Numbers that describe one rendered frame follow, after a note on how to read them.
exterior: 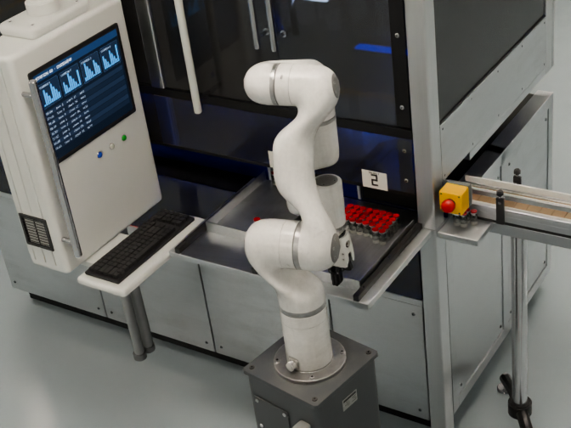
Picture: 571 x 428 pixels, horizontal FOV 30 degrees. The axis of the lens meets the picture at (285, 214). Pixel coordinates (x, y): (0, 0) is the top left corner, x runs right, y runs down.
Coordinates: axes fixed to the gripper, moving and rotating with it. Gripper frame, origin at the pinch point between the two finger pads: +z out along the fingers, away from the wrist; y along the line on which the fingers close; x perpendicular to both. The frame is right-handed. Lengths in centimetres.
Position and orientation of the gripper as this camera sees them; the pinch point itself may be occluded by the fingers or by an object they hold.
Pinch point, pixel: (336, 277)
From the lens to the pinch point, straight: 298.7
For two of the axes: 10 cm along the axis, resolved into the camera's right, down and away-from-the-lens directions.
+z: 1.2, 8.5, 5.2
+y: -8.4, -1.9, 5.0
